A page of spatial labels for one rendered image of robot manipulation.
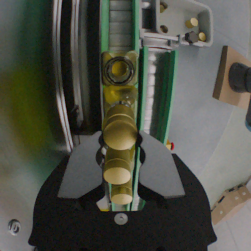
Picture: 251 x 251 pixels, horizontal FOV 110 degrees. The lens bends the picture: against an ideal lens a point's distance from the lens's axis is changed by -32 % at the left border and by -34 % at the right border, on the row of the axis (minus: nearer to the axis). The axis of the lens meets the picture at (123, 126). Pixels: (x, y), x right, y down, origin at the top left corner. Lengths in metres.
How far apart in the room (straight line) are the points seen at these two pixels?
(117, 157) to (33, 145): 0.12
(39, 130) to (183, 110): 0.56
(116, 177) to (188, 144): 0.61
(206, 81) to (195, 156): 0.43
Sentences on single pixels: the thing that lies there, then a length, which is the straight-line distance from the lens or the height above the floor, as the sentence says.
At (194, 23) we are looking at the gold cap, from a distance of 0.56.
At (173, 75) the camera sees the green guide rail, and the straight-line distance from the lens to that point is 0.33.
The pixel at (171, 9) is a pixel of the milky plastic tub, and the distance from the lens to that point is 0.58.
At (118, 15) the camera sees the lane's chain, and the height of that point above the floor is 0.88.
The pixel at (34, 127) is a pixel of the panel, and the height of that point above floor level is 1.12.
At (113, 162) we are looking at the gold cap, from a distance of 0.16.
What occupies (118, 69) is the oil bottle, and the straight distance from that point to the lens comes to 0.20.
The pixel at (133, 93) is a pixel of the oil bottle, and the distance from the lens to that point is 0.19.
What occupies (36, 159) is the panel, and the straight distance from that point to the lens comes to 0.22.
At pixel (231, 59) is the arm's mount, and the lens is 0.70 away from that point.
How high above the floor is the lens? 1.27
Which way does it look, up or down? 62 degrees down
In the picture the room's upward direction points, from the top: 177 degrees clockwise
